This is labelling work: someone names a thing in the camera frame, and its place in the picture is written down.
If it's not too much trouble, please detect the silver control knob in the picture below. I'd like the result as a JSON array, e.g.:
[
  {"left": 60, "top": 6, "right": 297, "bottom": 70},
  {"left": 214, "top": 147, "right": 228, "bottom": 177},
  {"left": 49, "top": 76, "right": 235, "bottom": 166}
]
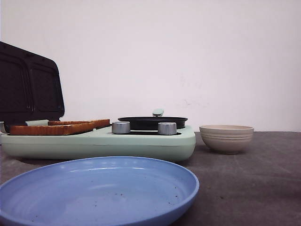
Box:
[
  {"left": 111, "top": 121, "right": 131, "bottom": 134},
  {"left": 158, "top": 122, "right": 177, "bottom": 135}
]

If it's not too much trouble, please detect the mint green sandwich maker lid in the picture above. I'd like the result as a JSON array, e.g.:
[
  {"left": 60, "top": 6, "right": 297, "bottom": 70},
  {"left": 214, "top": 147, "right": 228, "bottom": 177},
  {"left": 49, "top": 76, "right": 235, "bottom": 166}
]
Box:
[{"left": 0, "top": 42, "right": 65, "bottom": 132}]

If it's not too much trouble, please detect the blue plastic plate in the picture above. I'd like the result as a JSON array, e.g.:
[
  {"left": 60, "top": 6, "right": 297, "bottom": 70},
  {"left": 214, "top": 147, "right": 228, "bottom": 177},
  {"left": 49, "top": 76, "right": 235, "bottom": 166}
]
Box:
[{"left": 0, "top": 157, "right": 199, "bottom": 226}]

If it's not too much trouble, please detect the silver left control knob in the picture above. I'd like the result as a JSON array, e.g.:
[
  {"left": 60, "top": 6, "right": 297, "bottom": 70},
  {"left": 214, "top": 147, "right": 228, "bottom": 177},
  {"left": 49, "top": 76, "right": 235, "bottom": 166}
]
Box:
[{"left": 111, "top": 121, "right": 131, "bottom": 134}]

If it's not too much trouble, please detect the silver right control knob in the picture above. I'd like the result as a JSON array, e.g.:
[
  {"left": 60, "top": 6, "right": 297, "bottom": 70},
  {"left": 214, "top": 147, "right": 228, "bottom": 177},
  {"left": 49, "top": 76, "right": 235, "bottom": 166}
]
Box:
[{"left": 158, "top": 122, "right": 177, "bottom": 135}]

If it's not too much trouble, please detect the white toast bread slice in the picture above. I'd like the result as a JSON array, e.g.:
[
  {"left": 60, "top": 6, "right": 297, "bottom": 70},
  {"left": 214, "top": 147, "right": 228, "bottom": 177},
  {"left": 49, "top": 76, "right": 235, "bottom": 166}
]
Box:
[
  {"left": 48, "top": 119, "right": 111, "bottom": 128},
  {"left": 9, "top": 122, "right": 95, "bottom": 136}
]

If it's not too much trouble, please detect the black round frying pan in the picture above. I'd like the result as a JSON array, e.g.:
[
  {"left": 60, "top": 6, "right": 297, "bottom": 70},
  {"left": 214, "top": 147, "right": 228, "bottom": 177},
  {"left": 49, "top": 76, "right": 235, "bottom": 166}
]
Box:
[{"left": 118, "top": 108, "right": 188, "bottom": 130}]

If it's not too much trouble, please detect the cream ribbed ceramic bowl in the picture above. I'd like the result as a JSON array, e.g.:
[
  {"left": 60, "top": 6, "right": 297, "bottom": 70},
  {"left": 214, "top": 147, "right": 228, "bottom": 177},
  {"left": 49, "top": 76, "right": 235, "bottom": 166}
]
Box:
[{"left": 199, "top": 125, "right": 254, "bottom": 154}]

